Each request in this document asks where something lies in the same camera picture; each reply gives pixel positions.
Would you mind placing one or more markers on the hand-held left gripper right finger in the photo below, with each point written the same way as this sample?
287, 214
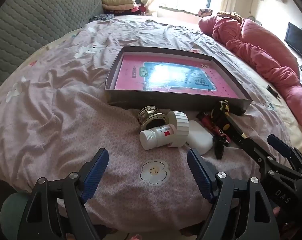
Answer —
201, 177

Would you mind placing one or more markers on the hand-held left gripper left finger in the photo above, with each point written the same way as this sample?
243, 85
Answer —
96, 175

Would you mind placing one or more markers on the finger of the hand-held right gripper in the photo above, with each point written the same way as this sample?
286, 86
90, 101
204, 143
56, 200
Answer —
256, 152
278, 143

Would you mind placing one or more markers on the black hair claw clip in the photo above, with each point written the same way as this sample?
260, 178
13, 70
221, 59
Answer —
219, 147

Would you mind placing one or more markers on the white rounded plastic case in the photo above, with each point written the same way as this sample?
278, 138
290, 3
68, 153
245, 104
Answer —
198, 137

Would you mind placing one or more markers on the yellow black tape measure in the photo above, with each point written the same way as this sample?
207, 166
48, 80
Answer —
220, 110

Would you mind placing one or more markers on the white ribbed round holder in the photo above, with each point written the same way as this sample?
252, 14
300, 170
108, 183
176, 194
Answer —
181, 122

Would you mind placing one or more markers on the white pill bottle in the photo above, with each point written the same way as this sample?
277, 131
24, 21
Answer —
153, 135

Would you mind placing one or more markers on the brass pipe fitting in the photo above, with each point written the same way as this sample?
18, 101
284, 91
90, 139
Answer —
148, 116

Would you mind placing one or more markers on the dark cardboard box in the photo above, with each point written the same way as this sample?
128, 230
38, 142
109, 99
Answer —
166, 102

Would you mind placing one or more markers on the black remote control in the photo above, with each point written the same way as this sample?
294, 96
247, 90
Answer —
271, 90

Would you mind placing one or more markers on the pink floral bedsheet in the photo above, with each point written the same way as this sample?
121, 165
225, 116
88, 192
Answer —
66, 105

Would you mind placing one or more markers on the dark green round stool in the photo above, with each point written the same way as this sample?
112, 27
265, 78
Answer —
10, 212

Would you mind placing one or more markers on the pink quilt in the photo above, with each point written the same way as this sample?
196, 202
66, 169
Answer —
261, 45

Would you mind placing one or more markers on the pink blue book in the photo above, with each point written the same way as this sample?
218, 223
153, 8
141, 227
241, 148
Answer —
131, 75

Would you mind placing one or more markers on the black television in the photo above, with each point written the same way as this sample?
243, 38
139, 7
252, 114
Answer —
297, 38

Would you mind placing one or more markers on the grey quilted headboard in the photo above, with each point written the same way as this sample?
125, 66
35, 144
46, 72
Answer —
28, 30

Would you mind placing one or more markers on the pile of folded clothes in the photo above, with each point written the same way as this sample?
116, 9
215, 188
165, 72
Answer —
118, 3

